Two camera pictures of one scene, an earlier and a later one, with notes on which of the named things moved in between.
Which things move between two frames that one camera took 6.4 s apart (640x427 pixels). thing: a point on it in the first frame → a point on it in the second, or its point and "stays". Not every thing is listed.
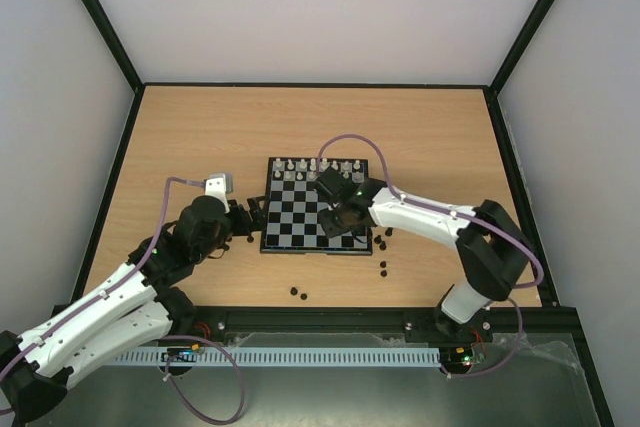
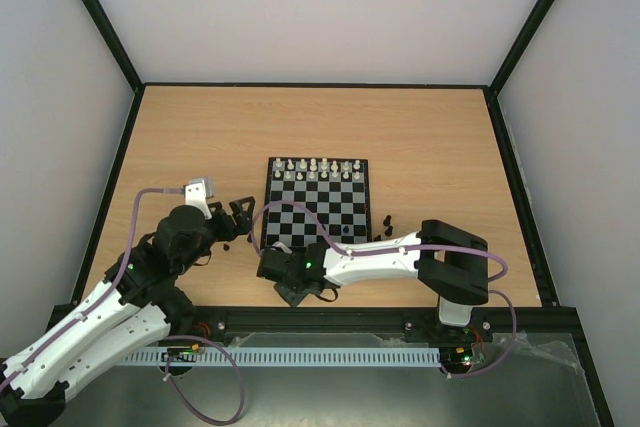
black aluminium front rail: x=546 y=318 stays
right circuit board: x=457 y=357 stays
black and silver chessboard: x=292 y=223 stays
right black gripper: x=330 y=219 → x=273 y=269
